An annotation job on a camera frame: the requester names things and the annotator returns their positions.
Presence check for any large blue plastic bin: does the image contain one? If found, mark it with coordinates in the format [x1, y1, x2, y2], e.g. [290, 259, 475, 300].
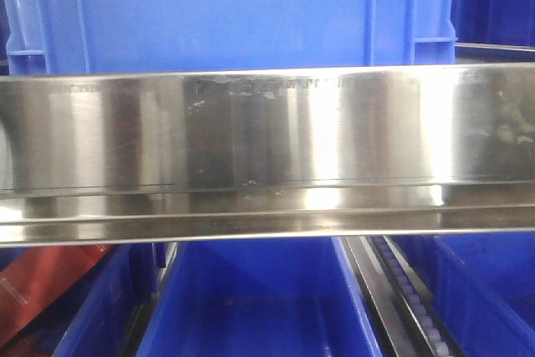
[4, 0, 456, 74]

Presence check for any lower middle blue bin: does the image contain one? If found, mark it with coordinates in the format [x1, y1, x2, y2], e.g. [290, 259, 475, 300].
[138, 237, 381, 356]

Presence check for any lower roller track right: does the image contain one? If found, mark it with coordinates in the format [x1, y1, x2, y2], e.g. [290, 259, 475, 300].
[342, 236, 464, 356]

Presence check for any lower left blue bin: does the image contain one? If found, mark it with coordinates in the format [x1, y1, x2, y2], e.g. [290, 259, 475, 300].
[53, 243, 157, 356]

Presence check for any lower right blue bin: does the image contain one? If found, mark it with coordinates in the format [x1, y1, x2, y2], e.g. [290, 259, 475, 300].
[391, 232, 534, 356]

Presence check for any red brown packet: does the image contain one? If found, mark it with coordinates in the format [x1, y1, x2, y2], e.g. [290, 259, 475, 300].
[1, 245, 112, 356]

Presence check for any blue bin upper right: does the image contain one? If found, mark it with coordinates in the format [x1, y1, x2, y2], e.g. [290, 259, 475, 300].
[451, 0, 534, 47]

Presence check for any stainless steel shelf front rail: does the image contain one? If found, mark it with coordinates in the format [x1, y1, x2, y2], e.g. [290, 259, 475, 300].
[1, 63, 534, 247]

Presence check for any lower metal divider rail left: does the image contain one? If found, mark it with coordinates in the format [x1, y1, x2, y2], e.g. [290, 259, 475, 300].
[118, 242, 178, 356]

